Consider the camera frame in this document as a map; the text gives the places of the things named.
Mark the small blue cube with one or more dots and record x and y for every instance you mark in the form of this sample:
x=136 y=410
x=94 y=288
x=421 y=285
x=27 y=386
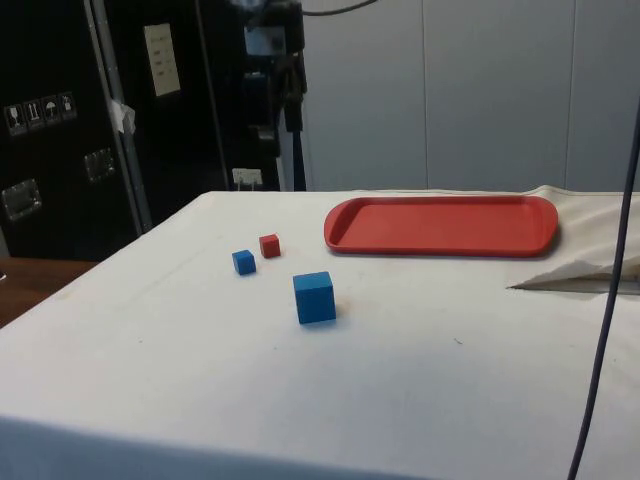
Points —
x=244 y=262

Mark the large blue cube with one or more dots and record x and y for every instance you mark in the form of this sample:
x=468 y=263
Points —
x=315 y=300

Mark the black cabinet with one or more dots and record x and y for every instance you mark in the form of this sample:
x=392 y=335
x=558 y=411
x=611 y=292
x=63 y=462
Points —
x=60 y=165

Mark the small red cube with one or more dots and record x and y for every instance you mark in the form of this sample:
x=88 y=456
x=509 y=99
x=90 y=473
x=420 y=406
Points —
x=270 y=245

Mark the red plastic tray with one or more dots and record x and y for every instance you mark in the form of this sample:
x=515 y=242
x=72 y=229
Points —
x=440 y=227

